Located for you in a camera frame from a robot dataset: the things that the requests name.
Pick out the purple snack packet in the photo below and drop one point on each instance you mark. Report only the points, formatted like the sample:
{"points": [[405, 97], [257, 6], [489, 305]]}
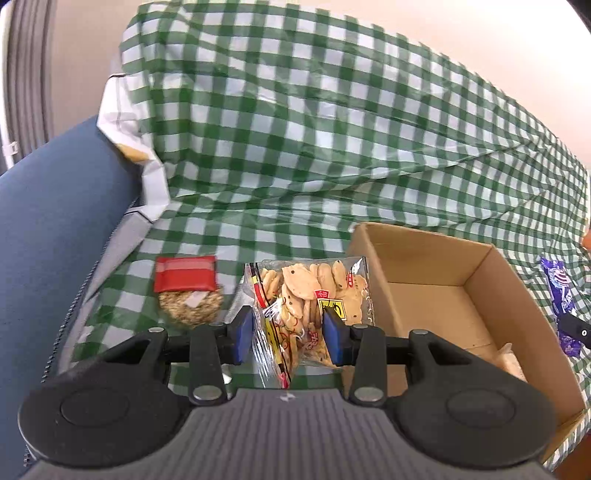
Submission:
{"points": [[561, 295]]}

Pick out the grey curtain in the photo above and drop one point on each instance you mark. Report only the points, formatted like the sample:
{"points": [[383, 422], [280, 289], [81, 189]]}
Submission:
{"points": [[25, 78]]}

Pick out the clear cracker bag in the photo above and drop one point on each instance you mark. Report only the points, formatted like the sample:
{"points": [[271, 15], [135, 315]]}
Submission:
{"points": [[304, 295]]}

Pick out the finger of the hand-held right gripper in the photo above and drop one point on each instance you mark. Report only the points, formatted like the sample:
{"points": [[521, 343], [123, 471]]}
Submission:
{"points": [[576, 328]]}

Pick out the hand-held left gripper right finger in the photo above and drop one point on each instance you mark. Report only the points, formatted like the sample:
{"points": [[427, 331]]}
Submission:
{"points": [[334, 337]]}

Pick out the white sheet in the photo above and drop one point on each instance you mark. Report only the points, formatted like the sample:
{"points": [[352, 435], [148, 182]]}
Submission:
{"points": [[131, 129]]}

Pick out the cardboard box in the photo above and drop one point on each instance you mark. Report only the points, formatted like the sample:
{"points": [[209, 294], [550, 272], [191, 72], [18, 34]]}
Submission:
{"points": [[443, 295]]}

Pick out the blue sofa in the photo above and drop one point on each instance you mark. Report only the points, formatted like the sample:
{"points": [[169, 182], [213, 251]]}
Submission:
{"points": [[51, 240]]}

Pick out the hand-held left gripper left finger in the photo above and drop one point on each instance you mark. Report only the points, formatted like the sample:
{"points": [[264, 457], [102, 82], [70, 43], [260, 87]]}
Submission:
{"points": [[241, 336]]}

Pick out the pale snack packet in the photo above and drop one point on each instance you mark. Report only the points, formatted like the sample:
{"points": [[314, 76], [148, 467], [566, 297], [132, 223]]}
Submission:
{"points": [[510, 362]]}

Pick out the green checkered cloth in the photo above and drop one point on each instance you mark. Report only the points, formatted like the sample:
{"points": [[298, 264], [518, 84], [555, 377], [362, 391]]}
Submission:
{"points": [[332, 138]]}

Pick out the red grain cake packet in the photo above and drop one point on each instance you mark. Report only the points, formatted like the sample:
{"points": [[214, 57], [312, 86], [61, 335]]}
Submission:
{"points": [[187, 288]]}

